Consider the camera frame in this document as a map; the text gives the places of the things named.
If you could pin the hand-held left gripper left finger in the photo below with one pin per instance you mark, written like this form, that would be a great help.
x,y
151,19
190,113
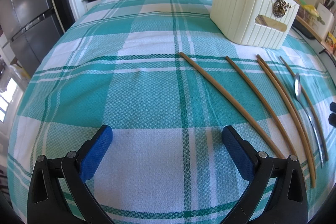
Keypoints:
x,y
97,151

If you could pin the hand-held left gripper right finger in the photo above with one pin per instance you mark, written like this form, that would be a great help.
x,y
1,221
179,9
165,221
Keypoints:
x,y
239,151

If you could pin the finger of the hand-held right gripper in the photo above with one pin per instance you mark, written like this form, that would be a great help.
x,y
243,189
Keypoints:
x,y
332,119
333,106

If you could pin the silver metal spoon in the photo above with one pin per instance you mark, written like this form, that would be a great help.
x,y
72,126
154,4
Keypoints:
x,y
297,86

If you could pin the cream ribbed utensil holder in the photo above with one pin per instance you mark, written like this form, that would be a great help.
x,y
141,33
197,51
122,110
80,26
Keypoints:
x,y
236,8

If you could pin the yellow packet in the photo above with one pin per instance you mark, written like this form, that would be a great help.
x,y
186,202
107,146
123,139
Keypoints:
x,y
331,41

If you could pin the teal checked tablecloth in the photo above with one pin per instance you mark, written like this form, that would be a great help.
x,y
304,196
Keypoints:
x,y
131,82

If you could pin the wooden cutting board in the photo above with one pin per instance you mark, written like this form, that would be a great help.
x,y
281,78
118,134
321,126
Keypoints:
x,y
308,28

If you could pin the white knife block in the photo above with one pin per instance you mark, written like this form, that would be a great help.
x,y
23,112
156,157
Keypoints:
x,y
325,18

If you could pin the yellow green plastic bag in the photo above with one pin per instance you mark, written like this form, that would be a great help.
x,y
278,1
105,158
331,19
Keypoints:
x,y
308,7

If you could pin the grey refrigerator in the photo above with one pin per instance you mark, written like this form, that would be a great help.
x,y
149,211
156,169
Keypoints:
x,y
26,8

